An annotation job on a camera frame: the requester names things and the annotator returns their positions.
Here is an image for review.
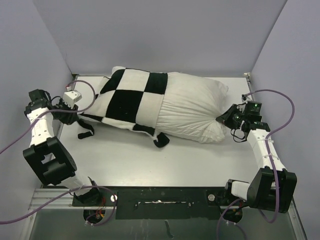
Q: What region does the white pillow insert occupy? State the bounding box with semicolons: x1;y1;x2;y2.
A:
156;72;229;144

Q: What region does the black white checkered pillowcase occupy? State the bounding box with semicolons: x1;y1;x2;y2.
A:
80;66;170;148

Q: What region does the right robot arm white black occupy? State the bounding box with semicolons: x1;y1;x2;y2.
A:
216;101;297;213

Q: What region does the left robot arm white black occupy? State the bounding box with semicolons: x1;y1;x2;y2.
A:
23;87;103;206

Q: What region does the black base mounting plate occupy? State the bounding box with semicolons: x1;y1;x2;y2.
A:
72;186;236;220

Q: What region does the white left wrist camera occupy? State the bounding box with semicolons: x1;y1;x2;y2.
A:
62;86;82;109

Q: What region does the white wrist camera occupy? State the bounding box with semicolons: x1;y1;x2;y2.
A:
240;94;254;111
62;86;82;109

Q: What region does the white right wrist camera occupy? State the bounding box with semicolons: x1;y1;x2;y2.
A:
240;94;254;111

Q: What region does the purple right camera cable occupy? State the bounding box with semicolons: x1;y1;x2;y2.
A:
218;89;296;240

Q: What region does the aluminium frame rail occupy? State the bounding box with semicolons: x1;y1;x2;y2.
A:
19;72;307;240

